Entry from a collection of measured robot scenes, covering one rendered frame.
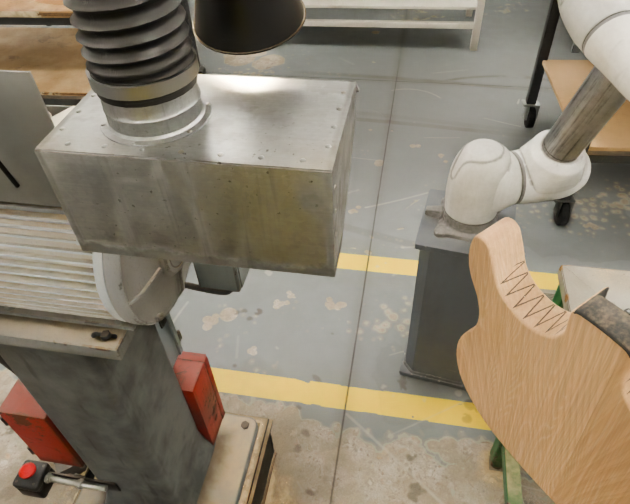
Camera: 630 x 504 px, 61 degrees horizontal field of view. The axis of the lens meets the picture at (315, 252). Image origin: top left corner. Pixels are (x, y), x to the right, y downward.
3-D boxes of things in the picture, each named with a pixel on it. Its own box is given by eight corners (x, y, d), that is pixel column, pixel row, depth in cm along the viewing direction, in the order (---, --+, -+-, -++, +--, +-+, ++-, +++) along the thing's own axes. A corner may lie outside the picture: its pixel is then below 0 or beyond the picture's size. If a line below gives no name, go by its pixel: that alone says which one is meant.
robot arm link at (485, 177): (436, 194, 167) (445, 133, 151) (492, 187, 168) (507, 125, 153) (453, 229, 155) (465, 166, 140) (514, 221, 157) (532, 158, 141)
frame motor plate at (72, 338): (-71, 335, 93) (-83, 321, 91) (8, 240, 110) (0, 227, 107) (122, 361, 88) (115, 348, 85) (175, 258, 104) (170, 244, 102)
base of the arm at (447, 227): (429, 197, 175) (431, 183, 171) (500, 208, 170) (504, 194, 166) (419, 234, 163) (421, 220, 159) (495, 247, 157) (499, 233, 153)
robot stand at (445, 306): (412, 320, 228) (429, 188, 178) (479, 334, 221) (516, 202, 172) (398, 374, 209) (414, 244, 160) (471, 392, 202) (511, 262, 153)
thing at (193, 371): (135, 434, 163) (95, 366, 137) (151, 397, 171) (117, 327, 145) (214, 447, 159) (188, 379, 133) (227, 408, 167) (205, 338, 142)
